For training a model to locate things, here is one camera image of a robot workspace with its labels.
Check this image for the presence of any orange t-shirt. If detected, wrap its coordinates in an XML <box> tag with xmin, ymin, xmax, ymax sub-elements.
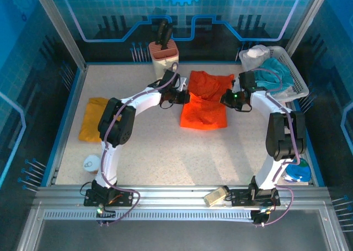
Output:
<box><xmin>179</xmin><ymin>70</ymin><xmax>235</xmax><ymax>130</ymax></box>

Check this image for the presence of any teal t-shirt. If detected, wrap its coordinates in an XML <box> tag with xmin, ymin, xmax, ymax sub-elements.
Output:
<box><xmin>253</xmin><ymin>57</ymin><xmax>295</xmax><ymax>90</ymax></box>

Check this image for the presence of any cream knife block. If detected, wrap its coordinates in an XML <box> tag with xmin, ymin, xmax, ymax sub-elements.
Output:
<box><xmin>148</xmin><ymin>39</ymin><xmax>179</xmax><ymax>81</ymax></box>

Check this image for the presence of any white plastic laundry basket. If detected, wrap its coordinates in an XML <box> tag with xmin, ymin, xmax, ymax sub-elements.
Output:
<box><xmin>238</xmin><ymin>45</ymin><xmax>309</xmax><ymax>103</ymax></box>

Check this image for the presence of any yellow t-shirt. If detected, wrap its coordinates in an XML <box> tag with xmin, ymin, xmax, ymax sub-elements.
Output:
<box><xmin>78</xmin><ymin>97</ymin><xmax>122</xmax><ymax>143</ymax></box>

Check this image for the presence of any blue round container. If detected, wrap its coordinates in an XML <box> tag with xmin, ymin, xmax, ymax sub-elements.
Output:
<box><xmin>285</xmin><ymin>158</ymin><xmax>312</xmax><ymax>183</ymax></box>

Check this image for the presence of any white lidded paper cup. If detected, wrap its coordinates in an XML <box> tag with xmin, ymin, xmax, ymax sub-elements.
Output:
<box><xmin>84</xmin><ymin>154</ymin><xmax>101</xmax><ymax>176</ymax></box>

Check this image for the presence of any small control board with LED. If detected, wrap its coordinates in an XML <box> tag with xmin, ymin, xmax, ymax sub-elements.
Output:
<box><xmin>251</xmin><ymin>206</ymin><xmax>272</xmax><ymax>227</ymax></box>
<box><xmin>95</xmin><ymin>204</ymin><xmax>116</xmax><ymax>227</ymax></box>

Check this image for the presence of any dark glass panel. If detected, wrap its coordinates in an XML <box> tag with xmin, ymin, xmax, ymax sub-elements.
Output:
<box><xmin>34</xmin><ymin>219</ymin><xmax>333</xmax><ymax>251</ymax></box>

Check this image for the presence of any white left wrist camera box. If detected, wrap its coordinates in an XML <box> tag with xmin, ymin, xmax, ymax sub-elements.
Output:
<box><xmin>178</xmin><ymin>77</ymin><xmax>190</xmax><ymax>92</ymax></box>

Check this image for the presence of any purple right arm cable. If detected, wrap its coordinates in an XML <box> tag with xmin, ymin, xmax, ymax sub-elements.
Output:
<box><xmin>249</xmin><ymin>67</ymin><xmax>301</xmax><ymax>226</ymax></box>

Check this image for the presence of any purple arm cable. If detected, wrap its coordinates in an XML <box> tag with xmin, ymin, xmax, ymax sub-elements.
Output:
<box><xmin>249</xmin><ymin>67</ymin><xmax>301</xmax><ymax>226</ymax></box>
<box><xmin>95</xmin><ymin>62</ymin><xmax>179</xmax><ymax>226</ymax></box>

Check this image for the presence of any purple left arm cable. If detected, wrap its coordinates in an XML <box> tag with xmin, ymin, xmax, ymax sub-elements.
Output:
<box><xmin>95</xmin><ymin>62</ymin><xmax>179</xmax><ymax>226</ymax></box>

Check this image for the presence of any black knife handle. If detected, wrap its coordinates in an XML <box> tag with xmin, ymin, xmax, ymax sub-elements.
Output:
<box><xmin>162</xmin><ymin>23</ymin><xmax>174</xmax><ymax>50</ymax></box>
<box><xmin>156</xmin><ymin>19</ymin><xmax>168</xmax><ymax>46</ymax></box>

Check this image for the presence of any aluminium frame post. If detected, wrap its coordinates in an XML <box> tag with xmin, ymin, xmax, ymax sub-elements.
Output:
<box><xmin>284</xmin><ymin>0</ymin><xmax>331</xmax><ymax>59</ymax></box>
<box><xmin>30</xmin><ymin>0</ymin><xmax>88</xmax><ymax>71</ymax></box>

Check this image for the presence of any aluminium frame rail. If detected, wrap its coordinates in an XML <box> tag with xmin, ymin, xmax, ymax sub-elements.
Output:
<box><xmin>34</xmin><ymin>185</ymin><xmax>331</xmax><ymax>206</ymax></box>

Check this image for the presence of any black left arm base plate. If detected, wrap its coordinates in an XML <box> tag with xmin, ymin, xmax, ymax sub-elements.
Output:
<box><xmin>83</xmin><ymin>189</ymin><xmax>135</xmax><ymax>207</ymax></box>

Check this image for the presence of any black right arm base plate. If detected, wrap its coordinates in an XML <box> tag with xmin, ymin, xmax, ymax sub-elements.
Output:
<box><xmin>231</xmin><ymin>189</ymin><xmax>281</xmax><ymax>207</ymax></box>

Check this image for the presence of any slotted grey cable duct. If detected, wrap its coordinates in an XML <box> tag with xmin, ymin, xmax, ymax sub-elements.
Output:
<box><xmin>43</xmin><ymin>210</ymin><xmax>254</xmax><ymax>221</ymax></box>

